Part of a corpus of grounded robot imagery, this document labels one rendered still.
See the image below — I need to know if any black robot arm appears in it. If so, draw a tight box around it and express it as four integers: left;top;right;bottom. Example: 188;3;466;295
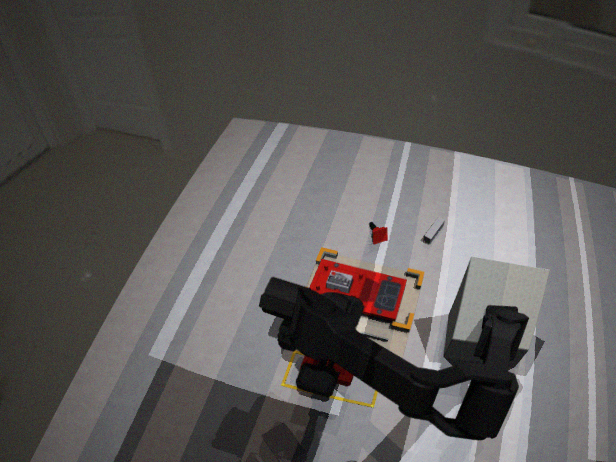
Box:
259;277;529;441

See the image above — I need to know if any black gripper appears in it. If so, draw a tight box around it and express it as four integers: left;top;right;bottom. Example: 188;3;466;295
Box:
296;293;363;397

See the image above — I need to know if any yellow rectangular outline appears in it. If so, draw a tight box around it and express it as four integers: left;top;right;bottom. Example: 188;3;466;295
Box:
281;350;377;408

